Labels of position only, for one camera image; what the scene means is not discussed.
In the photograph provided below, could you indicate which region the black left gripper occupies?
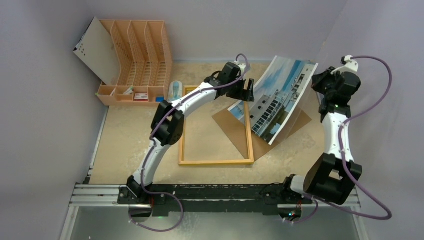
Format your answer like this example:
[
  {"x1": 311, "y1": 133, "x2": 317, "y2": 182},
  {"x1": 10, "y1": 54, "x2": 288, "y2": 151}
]
[{"x1": 227, "y1": 77, "x2": 254, "y2": 103}]

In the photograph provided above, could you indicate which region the building and sky photo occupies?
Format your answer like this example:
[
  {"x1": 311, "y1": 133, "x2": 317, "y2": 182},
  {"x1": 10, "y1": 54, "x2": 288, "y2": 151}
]
[{"x1": 227, "y1": 56, "x2": 318, "y2": 145}]

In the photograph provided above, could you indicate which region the clear frame glass pane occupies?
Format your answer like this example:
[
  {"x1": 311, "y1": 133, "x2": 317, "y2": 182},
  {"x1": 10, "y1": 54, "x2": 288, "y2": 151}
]
[{"x1": 272, "y1": 93, "x2": 311, "y2": 146}]

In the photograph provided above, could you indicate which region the brown frame backing board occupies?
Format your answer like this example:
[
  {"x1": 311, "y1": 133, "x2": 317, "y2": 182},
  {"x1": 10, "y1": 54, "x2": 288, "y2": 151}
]
[{"x1": 211, "y1": 107, "x2": 313, "y2": 163}]

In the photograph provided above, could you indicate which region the yellow wooden picture frame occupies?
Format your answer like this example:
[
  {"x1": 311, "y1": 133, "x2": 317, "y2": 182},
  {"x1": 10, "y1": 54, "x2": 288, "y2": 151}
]
[{"x1": 178, "y1": 97, "x2": 255, "y2": 167}]

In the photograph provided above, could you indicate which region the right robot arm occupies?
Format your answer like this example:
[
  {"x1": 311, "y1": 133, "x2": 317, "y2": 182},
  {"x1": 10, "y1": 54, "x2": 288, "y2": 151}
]
[{"x1": 280, "y1": 64, "x2": 363, "y2": 205}]

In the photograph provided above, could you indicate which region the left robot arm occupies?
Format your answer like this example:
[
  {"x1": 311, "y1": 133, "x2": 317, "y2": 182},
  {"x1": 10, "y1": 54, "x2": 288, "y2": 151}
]
[{"x1": 120, "y1": 61, "x2": 255, "y2": 205}]

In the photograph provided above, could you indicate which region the orange plastic desk organizer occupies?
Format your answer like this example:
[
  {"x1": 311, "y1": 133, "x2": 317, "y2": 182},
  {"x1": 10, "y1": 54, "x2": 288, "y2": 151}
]
[{"x1": 96, "y1": 19, "x2": 173, "y2": 107}]

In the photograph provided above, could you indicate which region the red white small box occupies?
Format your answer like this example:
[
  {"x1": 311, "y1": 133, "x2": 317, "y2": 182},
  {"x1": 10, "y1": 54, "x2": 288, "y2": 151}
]
[{"x1": 134, "y1": 92, "x2": 149, "y2": 102}]

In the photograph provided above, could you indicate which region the green white pen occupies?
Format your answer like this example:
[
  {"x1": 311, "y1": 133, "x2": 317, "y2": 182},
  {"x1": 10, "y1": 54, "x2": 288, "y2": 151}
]
[{"x1": 123, "y1": 86, "x2": 134, "y2": 95}]

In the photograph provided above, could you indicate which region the white perforated paper sheet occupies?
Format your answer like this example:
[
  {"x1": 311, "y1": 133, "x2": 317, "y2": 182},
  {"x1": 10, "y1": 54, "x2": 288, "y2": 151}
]
[{"x1": 73, "y1": 17, "x2": 121, "y2": 86}]

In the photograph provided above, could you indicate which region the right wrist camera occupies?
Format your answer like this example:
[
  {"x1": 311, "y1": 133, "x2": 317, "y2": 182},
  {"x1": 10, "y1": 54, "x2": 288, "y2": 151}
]
[{"x1": 340, "y1": 55, "x2": 359, "y2": 74}]

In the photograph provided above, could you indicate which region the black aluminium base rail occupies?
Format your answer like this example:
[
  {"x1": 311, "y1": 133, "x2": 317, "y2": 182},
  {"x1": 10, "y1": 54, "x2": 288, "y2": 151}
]
[{"x1": 68, "y1": 182, "x2": 361, "y2": 220}]

